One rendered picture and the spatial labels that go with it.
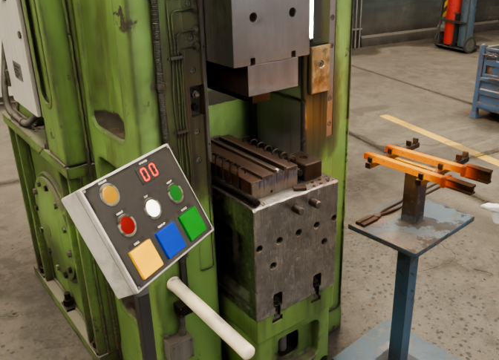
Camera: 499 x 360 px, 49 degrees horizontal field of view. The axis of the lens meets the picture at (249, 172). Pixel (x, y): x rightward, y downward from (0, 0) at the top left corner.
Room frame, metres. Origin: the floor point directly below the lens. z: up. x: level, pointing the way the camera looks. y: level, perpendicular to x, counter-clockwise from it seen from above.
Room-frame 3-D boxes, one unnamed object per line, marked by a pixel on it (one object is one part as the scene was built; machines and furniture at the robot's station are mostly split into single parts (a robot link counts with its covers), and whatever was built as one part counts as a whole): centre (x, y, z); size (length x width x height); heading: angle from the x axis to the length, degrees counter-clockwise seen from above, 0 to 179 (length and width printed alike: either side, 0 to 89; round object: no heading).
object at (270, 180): (1.87, 0.04, 0.96); 0.42 x 0.20 x 0.09; 36
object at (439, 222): (1.85, -0.62, 0.70); 0.40 x 0.30 x 0.02; 130
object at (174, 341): (1.58, 0.28, 0.36); 0.09 x 0.07 x 0.12; 126
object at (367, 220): (2.01, -0.64, 0.71); 0.60 x 0.04 x 0.01; 129
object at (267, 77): (1.87, 0.04, 1.32); 0.42 x 0.20 x 0.10; 36
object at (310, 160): (1.85, -0.20, 0.95); 0.12 x 0.08 x 0.06; 36
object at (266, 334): (1.91, 0.00, 0.23); 0.55 x 0.37 x 0.47; 36
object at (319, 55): (1.98, -0.27, 1.27); 0.09 x 0.02 x 0.17; 126
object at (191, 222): (1.33, 0.16, 1.01); 0.07 x 0.05 x 0.07; 151
